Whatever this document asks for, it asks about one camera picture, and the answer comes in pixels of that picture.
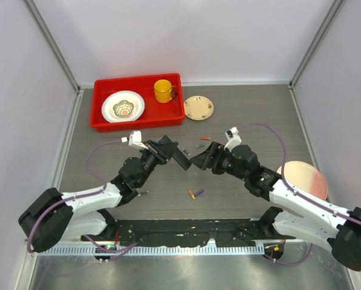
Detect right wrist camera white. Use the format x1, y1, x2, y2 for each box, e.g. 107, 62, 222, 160
224, 127, 242, 152

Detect red plastic tray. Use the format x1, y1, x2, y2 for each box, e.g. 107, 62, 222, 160
89, 73, 185, 132

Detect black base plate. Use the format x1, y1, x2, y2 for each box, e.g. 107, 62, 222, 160
90, 219, 282, 248

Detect white paper plate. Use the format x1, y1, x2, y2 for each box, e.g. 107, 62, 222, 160
102, 91, 145, 123

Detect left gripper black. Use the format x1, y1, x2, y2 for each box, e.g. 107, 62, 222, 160
137, 140, 177, 187

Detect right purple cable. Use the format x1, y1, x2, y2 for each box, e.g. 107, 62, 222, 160
237, 122, 361, 266

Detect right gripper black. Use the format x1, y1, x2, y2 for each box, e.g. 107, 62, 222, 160
189, 141, 248, 181

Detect pink rimmed plate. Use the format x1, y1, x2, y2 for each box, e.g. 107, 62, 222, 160
284, 161, 328, 201

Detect beige floral saucer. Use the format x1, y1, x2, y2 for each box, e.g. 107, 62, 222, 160
184, 95, 214, 121

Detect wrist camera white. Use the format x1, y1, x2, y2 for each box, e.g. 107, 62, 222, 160
121, 130, 147, 150
224, 127, 242, 152

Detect yellow mug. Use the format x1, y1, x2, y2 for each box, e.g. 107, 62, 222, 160
154, 79, 178, 103

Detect orange battery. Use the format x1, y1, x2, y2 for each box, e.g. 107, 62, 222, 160
189, 190, 196, 200

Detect white slotted cable duct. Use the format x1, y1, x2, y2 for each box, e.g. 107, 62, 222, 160
38, 243, 265, 257

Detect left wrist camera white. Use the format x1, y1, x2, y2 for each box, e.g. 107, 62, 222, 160
121, 130, 147, 150

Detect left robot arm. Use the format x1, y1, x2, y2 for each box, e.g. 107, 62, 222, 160
18, 131, 178, 253

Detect black remote control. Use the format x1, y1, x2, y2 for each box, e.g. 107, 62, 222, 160
172, 148, 192, 170

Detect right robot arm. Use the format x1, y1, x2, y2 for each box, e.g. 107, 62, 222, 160
190, 142, 361, 271

